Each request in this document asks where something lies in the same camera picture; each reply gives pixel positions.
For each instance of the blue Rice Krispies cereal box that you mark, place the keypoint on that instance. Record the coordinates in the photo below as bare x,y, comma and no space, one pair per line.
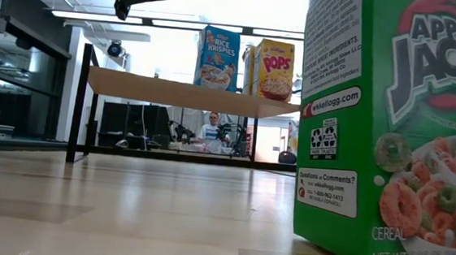
217,57

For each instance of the green Apple Jacks cereal box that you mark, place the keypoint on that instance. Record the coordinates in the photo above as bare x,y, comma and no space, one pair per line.
394,136

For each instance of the black background robot arm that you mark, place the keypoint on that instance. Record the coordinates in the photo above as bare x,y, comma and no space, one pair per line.
231,138
183,132

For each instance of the long ceiling light fixture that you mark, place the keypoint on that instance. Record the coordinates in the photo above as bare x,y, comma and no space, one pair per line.
98,17

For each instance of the black cabinet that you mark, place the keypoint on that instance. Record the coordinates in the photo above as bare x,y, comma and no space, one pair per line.
130,124

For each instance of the person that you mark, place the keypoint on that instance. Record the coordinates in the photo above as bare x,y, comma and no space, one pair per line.
211,134

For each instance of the small grey box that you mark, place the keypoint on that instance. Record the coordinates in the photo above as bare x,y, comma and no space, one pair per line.
1,129

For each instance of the colourful printed banner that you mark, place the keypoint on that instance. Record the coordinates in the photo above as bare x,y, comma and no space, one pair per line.
292,136

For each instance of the black round ceiling camera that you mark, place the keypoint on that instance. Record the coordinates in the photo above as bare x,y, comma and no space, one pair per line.
114,49

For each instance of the wooden shelf with black frame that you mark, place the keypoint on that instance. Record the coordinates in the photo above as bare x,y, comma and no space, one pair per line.
173,92

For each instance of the black aluminium table frame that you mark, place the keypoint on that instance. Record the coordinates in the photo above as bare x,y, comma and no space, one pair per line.
168,156

